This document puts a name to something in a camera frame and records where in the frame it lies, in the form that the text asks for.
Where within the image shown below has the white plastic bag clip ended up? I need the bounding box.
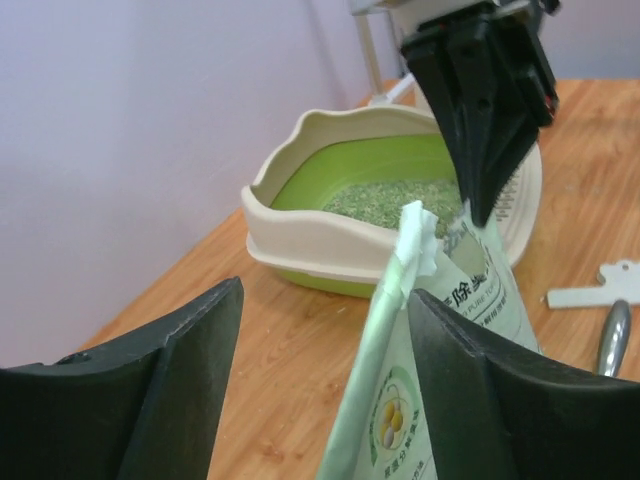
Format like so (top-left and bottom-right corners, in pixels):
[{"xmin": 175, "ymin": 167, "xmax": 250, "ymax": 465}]
[{"xmin": 546, "ymin": 259, "xmax": 639, "ymax": 309}]

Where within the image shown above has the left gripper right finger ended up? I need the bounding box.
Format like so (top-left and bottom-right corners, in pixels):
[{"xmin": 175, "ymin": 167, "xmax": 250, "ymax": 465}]
[{"xmin": 408, "ymin": 289, "xmax": 639, "ymax": 480}]

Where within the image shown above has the metal litter scoop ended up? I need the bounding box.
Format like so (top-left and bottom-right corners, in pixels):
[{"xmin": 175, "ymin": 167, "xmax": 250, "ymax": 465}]
[{"xmin": 595, "ymin": 300, "xmax": 632, "ymax": 377}]

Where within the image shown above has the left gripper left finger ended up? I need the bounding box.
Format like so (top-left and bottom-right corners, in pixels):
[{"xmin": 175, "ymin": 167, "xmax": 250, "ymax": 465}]
[{"xmin": 1, "ymin": 278, "xmax": 244, "ymax": 480}]

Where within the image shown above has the green cat litter bag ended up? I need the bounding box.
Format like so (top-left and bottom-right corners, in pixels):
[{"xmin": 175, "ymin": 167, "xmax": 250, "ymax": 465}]
[{"xmin": 317, "ymin": 201, "xmax": 539, "ymax": 479}]

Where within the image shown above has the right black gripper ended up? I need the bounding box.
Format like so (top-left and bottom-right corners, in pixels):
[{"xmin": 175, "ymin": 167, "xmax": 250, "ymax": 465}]
[{"xmin": 401, "ymin": 1, "xmax": 560, "ymax": 226}]

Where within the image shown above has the beige green litter box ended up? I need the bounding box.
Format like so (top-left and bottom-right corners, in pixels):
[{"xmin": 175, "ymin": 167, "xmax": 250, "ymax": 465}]
[{"xmin": 240, "ymin": 105, "xmax": 544, "ymax": 300}]

